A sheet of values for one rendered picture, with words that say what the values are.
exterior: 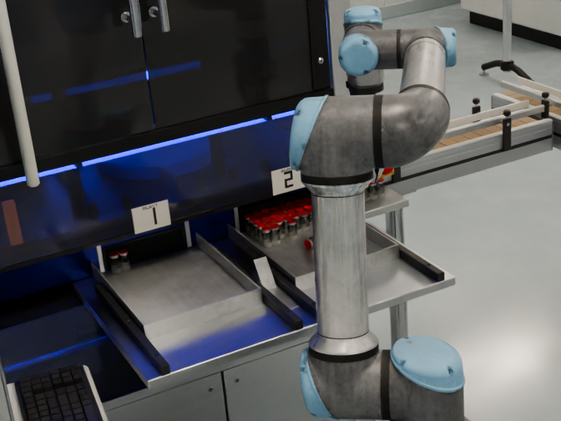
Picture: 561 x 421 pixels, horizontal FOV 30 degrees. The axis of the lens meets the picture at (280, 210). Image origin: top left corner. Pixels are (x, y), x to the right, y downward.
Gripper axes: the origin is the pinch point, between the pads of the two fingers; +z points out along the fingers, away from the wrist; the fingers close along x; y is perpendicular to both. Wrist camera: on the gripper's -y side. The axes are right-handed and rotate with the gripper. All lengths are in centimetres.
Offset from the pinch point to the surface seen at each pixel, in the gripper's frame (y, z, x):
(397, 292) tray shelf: -11.1, 21.6, 2.8
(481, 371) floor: 64, 109, -75
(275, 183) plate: 27.4, 7.6, 10.2
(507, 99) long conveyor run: 60, 16, -83
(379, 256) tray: 1.5, 19.4, -0.8
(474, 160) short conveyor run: 38, 22, -54
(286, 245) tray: 22.7, 21.3, 11.2
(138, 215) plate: 28, 6, 44
